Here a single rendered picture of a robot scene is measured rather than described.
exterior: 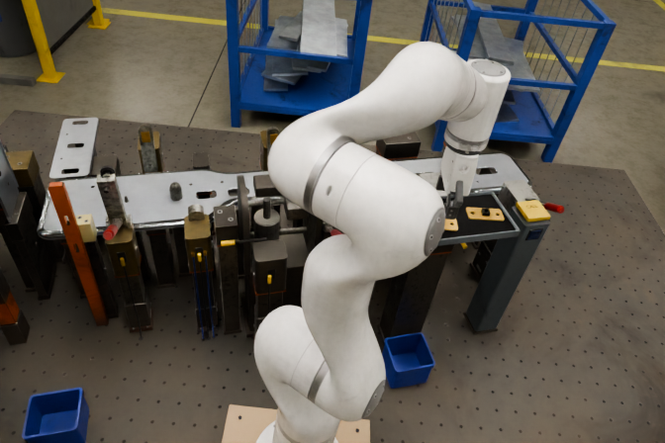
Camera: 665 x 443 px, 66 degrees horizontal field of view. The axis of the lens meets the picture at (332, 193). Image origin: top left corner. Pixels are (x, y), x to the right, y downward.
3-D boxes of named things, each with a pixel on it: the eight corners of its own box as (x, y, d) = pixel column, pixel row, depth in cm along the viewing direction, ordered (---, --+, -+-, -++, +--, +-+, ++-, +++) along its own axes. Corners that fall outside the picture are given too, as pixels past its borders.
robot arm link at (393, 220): (315, 341, 97) (389, 392, 91) (274, 389, 89) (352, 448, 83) (353, 119, 64) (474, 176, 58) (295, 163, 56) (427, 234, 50)
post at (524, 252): (485, 310, 157) (536, 203, 128) (497, 330, 151) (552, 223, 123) (462, 312, 155) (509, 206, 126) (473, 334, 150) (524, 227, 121)
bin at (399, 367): (416, 350, 144) (423, 331, 138) (428, 383, 137) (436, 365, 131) (378, 356, 142) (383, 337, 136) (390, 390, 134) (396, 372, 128)
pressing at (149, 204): (504, 147, 172) (505, 143, 171) (538, 192, 156) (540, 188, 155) (49, 181, 140) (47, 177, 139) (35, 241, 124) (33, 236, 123)
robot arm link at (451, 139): (494, 145, 96) (490, 158, 98) (486, 120, 103) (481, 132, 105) (449, 140, 96) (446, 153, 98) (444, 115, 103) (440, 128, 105)
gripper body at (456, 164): (489, 155, 97) (473, 200, 105) (480, 126, 105) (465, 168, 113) (449, 151, 97) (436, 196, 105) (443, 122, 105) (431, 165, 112)
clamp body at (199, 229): (218, 307, 149) (210, 213, 125) (221, 339, 142) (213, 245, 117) (195, 310, 148) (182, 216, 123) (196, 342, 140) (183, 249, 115)
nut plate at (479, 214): (500, 210, 122) (501, 206, 121) (504, 221, 119) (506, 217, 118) (465, 208, 121) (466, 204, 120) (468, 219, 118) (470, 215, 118)
